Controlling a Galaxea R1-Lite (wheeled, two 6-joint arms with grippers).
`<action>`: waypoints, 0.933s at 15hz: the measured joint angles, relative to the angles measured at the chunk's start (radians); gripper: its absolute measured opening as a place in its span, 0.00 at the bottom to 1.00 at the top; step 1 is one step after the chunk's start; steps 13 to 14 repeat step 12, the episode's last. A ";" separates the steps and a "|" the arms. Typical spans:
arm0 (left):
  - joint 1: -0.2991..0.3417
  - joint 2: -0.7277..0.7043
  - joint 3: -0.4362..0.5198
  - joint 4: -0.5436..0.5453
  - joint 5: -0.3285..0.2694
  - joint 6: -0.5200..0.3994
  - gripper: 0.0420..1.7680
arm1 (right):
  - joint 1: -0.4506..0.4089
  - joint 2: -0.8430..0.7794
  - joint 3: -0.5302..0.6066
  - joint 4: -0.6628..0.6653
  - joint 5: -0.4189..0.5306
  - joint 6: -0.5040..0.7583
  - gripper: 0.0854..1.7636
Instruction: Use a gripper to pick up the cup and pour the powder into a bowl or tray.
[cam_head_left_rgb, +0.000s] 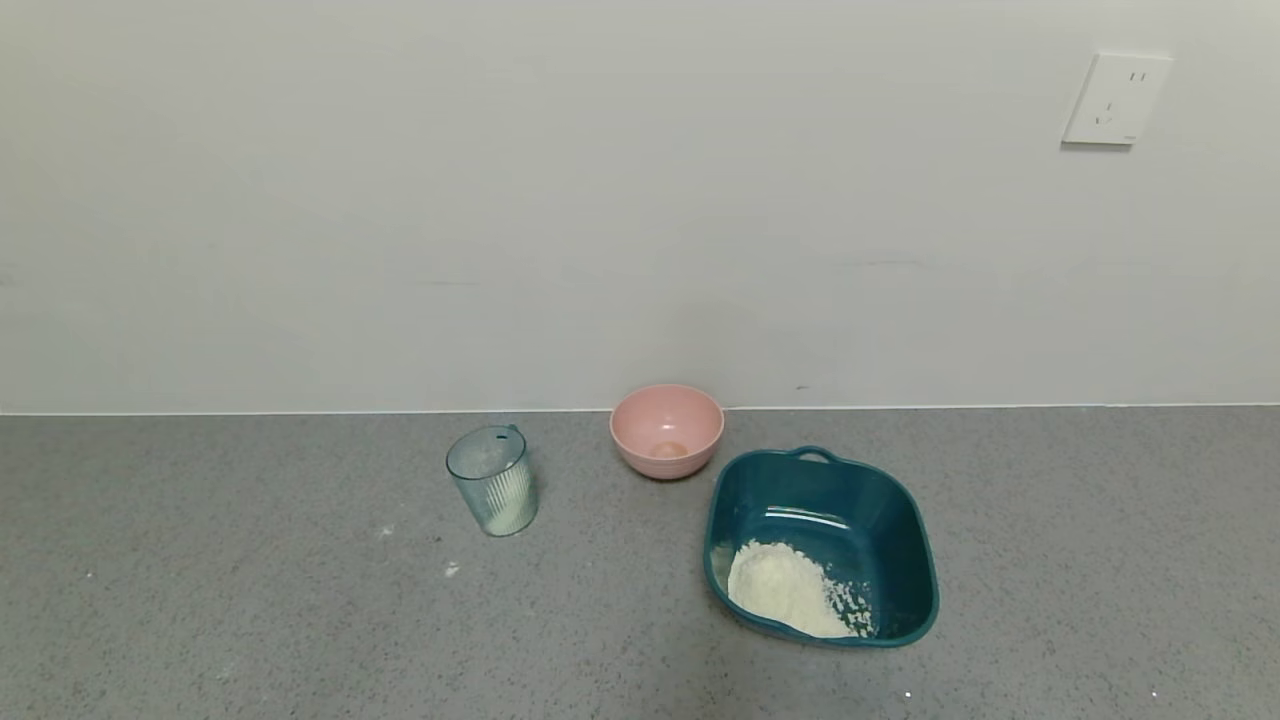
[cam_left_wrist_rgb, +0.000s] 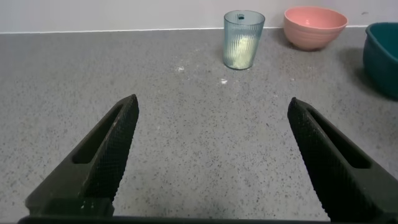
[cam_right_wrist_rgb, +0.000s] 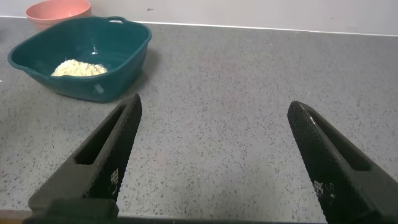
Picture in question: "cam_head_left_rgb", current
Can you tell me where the ribbed clear plastic cup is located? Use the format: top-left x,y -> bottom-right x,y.
446,425 -> 539,538

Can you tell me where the pale yellow powder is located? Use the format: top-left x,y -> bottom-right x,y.
727,540 -> 876,641

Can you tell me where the pink bowl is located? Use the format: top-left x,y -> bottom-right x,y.
610,384 -> 725,481

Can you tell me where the teal square plastic basin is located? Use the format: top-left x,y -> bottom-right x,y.
703,445 -> 941,650

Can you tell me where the white wall socket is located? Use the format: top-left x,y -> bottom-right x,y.
1061,52 -> 1174,147

